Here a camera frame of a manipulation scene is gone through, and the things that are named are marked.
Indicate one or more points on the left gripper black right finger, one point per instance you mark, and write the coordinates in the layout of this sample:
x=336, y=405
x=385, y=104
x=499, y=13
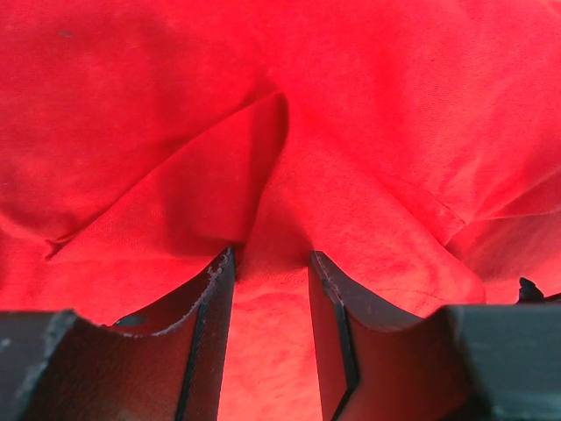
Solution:
x=376, y=361

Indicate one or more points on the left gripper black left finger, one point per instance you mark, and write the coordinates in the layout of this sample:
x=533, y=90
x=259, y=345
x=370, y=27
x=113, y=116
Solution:
x=162, y=362

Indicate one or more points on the red t shirt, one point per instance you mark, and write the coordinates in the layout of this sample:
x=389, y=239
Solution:
x=417, y=143

